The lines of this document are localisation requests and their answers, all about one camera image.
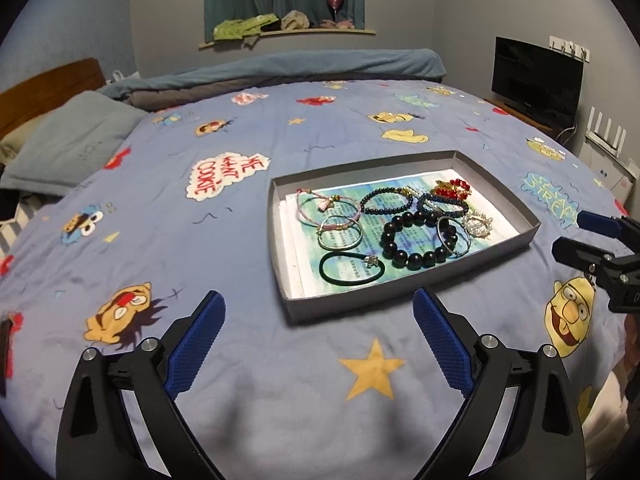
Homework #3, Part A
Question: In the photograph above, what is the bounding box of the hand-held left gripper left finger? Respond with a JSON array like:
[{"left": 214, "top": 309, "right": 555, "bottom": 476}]
[{"left": 55, "top": 290, "right": 226, "bottom": 480}]

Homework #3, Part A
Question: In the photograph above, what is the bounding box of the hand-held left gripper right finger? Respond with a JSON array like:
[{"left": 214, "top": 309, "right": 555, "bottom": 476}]
[{"left": 411, "top": 287, "right": 586, "bottom": 480}]

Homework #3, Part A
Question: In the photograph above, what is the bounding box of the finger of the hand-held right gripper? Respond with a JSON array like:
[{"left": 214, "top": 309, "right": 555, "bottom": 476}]
[
  {"left": 576, "top": 210, "right": 623, "bottom": 237},
  {"left": 551, "top": 236, "right": 610, "bottom": 270}
]

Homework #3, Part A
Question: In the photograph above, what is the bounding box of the grey cardboard box tray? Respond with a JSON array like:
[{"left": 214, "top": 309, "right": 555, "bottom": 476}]
[{"left": 267, "top": 149, "right": 542, "bottom": 325}]

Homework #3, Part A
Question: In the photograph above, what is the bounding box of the large black bead bracelet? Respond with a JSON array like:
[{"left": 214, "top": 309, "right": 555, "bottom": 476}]
[{"left": 379, "top": 211, "right": 460, "bottom": 272}]

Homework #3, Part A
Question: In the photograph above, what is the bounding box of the thin silver bangle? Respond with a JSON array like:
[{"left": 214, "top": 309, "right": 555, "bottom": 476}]
[{"left": 436, "top": 216, "right": 473, "bottom": 258}]

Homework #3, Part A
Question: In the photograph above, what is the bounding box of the clear crystal bracelet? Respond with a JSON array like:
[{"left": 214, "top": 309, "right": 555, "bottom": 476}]
[{"left": 461, "top": 211, "right": 497, "bottom": 239}]

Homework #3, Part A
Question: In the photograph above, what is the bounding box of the black hair tie with charm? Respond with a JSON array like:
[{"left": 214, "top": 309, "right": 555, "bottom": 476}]
[{"left": 319, "top": 251, "right": 385, "bottom": 289}]

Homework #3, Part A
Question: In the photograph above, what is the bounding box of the wide silver bangle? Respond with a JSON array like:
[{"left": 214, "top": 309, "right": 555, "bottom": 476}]
[{"left": 317, "top": 215, "right": 363, "bottom": 252}]

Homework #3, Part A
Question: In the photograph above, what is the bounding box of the dark blue bead bracelet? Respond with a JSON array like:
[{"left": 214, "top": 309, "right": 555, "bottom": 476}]
[{"left": 416, "top": 191, "right": 471, "bottom": 219}]

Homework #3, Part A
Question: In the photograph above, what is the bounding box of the small dark bead bracelet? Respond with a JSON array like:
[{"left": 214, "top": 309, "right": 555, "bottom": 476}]
[{"left": 359, "top": 186, "right": 420, "bottom": 217}]

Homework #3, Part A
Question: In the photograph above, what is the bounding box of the cartoon printed blue bed sheet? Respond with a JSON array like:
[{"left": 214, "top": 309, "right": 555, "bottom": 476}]
[{"left": 0, "top": 77, "right": 640, "bottom": 480}]

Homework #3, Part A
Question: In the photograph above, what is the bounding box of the white router with antennas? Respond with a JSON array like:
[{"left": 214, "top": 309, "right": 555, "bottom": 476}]
[{"left": 584, "top": 106, "right": 629, "bottom": 157}]

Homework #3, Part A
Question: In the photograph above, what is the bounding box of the blue-green printed paper sheet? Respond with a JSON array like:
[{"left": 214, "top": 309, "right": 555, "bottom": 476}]
[{"left": 279, "top": 172, "right": 522, "bottom": 302}]

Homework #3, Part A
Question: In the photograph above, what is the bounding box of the black flat screen monitor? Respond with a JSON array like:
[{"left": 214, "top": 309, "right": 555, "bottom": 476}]
[{"left": 491, "top": 36, "right": 585, "bottom": 128}]

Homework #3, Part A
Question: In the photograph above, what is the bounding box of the black flat object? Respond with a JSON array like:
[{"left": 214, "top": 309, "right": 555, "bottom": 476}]
[{"left": 0, "top": 317, "right": 14, "bottom": 397}]

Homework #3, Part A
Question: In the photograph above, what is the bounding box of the striped cloth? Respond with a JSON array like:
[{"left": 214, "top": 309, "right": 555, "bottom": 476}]
[{"left": 0, "top": 195, "right": 57, "bottom": 257}]

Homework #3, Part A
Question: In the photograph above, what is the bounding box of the grey-blue pillow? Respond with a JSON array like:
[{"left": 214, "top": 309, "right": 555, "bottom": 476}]
[{"left": 0, "top": 91, "right": 147, "bottom": 197}]

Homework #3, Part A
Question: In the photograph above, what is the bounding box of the grey blanket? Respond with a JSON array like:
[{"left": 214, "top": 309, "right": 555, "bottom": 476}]
[{"left": 125, "top": 82, "right": 281, "bottom": 112}]

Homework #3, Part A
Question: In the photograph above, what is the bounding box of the beige pillow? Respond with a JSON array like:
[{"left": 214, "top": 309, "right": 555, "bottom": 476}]
[{"left": 0, "top": 120, "right": 53, "bottom": 167}]

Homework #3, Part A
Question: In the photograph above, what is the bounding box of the wooden headboard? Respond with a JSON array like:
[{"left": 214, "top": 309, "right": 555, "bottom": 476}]
[{"left": 0, "top": 57, "right": 107, "bottom": 141}]

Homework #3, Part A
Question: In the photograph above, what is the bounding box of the rolled blue duvet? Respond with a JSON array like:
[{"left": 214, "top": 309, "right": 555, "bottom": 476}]
[{"left": 97, "top": 49, "right": 447, "bottom": 98}]

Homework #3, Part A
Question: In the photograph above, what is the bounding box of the green cloth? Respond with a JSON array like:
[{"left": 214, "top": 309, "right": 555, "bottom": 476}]
[{"left": 213, "top": 14, "right": 281, "bottom": 48}]

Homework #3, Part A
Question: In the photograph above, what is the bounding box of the wooden window sill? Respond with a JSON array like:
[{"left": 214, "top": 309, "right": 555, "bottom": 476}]
[{"left": 198, "top": 27, "right": 377, "bottom": 52}]

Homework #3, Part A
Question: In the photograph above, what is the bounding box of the beige cloth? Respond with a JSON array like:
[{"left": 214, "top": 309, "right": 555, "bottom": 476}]
[{"left": 280, "top": 10, "right": 311, "bottom": 32}]

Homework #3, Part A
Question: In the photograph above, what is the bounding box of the red bead bracelet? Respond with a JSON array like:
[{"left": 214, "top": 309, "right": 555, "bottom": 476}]
[{"left": 431, "top": 178, "right": 472, "bottom": 201}]

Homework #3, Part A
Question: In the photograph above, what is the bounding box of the pink cord tassel bracelet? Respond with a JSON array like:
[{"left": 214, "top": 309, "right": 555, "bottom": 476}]
[{"left": 296, "top": 188, "right": 362, "bottom": 227}]

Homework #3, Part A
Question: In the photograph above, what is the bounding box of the white wall hook rack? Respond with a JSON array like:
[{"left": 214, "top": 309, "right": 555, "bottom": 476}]
[{"left": 549, "top": 35, "right": 592, "bottom": 63}]

